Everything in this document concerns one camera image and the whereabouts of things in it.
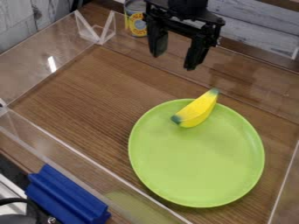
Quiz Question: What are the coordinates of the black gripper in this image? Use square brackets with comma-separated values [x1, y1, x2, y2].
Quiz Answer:
[144, 0, 225, 71]

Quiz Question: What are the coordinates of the yellow toy banana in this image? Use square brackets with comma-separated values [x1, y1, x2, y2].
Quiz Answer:
[170, 88, 220, 128]

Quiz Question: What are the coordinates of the green round plate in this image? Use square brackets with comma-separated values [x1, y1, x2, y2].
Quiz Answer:
[128, 99, 265, 208]

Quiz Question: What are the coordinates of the yellow labelled tin can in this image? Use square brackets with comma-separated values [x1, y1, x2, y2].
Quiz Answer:
[124, 0, 146, 38]

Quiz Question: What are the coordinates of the clear acrylic front barrier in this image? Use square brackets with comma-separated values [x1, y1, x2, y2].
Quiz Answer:
[0, 99, 192, 224]

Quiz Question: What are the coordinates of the blue plastic clamp block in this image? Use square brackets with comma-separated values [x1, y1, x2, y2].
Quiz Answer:
[25, 164, 110, 224]

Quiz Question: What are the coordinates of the clear acrylic corner bracket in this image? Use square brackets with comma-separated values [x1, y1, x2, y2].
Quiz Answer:
[73, 10, 116, 46]

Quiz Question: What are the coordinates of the black cable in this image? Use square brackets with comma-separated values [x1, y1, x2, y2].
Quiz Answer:
[0, 197, 46, 224]

